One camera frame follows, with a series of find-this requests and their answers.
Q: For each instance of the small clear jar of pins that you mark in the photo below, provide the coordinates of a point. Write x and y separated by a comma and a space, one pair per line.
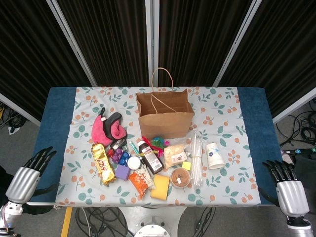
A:
134, 163

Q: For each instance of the black stapler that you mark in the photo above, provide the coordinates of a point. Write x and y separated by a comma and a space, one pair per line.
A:
118, 144

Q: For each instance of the gold biscuit packet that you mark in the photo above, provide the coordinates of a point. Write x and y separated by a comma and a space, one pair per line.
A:
102, 164

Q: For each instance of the clear tub of rubber bands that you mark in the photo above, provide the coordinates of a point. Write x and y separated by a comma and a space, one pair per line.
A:
180, 178

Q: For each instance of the brown medicine bottle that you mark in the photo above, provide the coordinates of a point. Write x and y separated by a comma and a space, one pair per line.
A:
153, 160

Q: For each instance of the purple foam cube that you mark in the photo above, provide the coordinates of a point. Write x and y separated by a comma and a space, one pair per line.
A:
122, 172

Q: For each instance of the floral paper cup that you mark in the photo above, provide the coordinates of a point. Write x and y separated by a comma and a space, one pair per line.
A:
214, 156

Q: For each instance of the brown paper bag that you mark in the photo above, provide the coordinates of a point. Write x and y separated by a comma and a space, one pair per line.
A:
163, 126

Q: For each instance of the floral tablecloth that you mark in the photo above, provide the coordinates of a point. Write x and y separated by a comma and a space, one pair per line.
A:
222, 118

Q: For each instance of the beige powder packet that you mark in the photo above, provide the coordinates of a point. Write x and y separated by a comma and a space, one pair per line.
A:
174, 155

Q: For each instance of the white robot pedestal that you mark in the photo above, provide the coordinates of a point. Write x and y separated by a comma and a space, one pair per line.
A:
126, 217

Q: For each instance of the black corrugated divider panel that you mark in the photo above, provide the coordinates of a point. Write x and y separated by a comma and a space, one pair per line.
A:
106, 37
32, 49
197, 37
279, 49

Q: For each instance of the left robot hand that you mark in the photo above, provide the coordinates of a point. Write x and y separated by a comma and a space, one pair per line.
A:
23, 182

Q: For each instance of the green and white tube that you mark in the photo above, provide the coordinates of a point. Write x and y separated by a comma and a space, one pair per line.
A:
135, 149

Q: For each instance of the black power strip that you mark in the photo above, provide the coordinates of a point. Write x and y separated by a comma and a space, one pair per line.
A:
296, 151

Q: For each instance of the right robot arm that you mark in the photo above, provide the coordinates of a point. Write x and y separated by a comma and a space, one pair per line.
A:
300, 229

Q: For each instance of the yellow floor tape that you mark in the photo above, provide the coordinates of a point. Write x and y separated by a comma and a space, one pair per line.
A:
66, 222

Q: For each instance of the blue table cover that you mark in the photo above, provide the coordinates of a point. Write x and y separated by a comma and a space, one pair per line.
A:
56, 111

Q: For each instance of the orange snack packet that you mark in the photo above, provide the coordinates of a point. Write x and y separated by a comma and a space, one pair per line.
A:
138, 182

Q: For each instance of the grey round robot cap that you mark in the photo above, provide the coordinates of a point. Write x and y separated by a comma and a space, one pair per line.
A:
153, 228

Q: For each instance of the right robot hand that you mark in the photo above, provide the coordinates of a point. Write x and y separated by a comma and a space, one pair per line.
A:
292, 197

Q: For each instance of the yellow sponge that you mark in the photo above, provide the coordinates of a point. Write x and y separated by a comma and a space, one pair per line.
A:
160, 187

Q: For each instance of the pink and black plush cloth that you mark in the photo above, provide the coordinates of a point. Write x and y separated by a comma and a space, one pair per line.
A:
100, 130

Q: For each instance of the small red toy piece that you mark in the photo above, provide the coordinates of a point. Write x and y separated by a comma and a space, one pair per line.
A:
110, 153

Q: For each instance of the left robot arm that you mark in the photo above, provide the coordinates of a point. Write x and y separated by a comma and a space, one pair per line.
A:
11, 212

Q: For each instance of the colourful feather shuttlecock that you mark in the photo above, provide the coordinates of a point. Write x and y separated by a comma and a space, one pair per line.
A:
158, 144

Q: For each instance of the bundle of clear straws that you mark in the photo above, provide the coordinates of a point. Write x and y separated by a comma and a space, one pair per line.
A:
197, 160

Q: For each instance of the small yellow cube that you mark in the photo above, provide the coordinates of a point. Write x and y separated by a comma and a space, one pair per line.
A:
186, 166

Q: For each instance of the purple and blue toy brick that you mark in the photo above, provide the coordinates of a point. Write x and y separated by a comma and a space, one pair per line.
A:
121, 155

